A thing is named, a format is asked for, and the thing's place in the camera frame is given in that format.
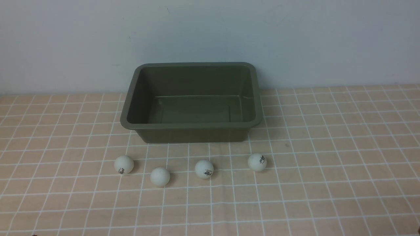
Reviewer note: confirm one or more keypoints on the white ping-pong ball with logo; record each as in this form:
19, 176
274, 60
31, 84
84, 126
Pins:
204, 169

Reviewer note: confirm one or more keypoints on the beige checkered tablecloth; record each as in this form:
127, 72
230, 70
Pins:
341, 161

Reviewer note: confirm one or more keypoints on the olive green plastic bin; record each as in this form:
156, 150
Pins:
193, 102

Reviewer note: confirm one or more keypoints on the plain white ping-pong ball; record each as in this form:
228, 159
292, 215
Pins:
160, 177

